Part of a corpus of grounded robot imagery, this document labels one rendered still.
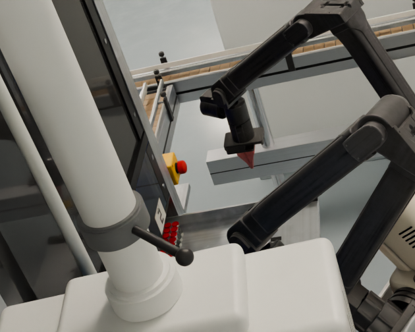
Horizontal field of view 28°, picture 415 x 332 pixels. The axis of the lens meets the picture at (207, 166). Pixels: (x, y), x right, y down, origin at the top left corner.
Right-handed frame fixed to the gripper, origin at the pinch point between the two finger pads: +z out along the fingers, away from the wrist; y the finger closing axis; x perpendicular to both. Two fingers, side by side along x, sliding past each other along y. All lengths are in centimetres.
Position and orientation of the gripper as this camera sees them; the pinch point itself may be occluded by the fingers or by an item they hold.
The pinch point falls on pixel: (251, 165)
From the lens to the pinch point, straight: 217.0
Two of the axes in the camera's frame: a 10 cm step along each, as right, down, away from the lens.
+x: -1.0, 5.9, -8.0
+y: -9.6, 1.5, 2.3
